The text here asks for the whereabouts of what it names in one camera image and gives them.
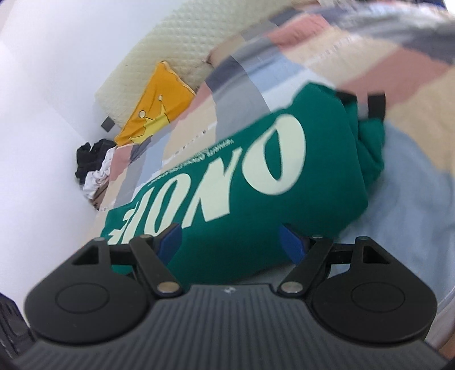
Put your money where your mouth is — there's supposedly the checkered patchwork blanket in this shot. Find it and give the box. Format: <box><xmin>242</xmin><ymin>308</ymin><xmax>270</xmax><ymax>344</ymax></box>
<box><xmin>94</xmin><ymin>0</ymin><xmax>455</xmax><ymax>307</ymax></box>

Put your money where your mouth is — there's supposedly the cream quilted headboard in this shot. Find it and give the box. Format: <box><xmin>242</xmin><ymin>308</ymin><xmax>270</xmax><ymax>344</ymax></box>
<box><xmin>94</xmin><ymin>9</ymin><xmax>281</xmax><ymax>127</ymax></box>

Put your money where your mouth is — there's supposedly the yellow crown pillow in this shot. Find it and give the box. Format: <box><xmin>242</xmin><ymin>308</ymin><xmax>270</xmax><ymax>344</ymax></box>
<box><xmin>115</xmin><ymin>61</ymin><xmax>197</xmax><ymax>146</ymax></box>

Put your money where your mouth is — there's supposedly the white clothes pile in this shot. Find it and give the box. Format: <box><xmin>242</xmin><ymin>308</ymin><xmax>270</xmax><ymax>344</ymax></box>
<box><xmin>83</xmin><ymin>147</ymin><xmax>117</xmax><ymax>202</ymax></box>

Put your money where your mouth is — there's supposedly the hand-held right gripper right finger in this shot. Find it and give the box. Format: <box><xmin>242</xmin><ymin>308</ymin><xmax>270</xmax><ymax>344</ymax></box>
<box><xmin>278</xmin><ymin>224</ymin><xmax>392</xmax><ymax>297</ymax></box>

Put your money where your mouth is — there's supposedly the green hoodie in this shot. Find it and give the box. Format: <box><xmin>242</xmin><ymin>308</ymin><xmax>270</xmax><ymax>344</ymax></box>
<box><xmin>100</xmin><ymin>83</ymin><xmax>386</xmax><ymax>285</ymax></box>

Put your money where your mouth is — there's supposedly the wooden nightstand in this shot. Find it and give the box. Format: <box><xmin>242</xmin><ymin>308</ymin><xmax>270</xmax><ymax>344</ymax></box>
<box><xmin>90</xmin><ymin>187</ymin><xmax>109</xmax><ymax>211</ymax></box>

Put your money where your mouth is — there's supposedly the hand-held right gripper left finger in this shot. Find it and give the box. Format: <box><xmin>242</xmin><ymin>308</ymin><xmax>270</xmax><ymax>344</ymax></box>
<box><xmin>71</xmin><ymin>223</ymin><xmax>183</xmax><ymax>297</ymax></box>

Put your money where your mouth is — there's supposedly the black clothes pile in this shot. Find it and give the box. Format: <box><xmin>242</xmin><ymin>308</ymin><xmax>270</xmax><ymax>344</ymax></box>
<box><xmin>75</xmin><ymin>139</ymin><xmax>117</xmax><ymax>185</ymax></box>

